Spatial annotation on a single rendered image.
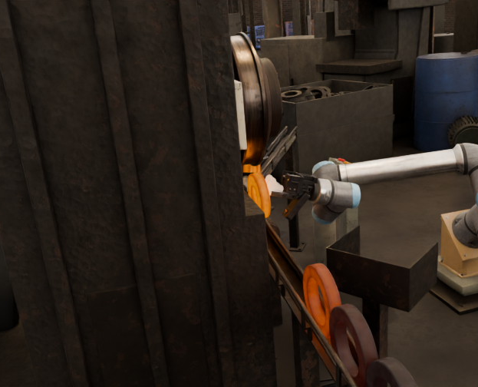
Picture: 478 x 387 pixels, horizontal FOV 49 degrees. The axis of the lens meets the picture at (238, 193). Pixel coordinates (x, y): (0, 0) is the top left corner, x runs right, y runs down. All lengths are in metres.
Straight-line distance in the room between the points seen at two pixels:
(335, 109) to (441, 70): 1.27
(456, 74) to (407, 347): 3.22
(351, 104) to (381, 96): 0.32
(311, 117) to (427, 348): 2.23
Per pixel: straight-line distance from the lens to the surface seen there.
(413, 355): 2.40
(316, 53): 5.84
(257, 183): 1.70
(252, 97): 1.66
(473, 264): 2.77
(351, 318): 1.16
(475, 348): 2.49
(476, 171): 2.02
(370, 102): 4.50
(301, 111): 4.07
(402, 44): 5.75
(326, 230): 2.82
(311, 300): 1.43
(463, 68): 5.18
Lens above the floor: 1.41
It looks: 19 degrees down
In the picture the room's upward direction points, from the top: 5 degrees counter-clockwise
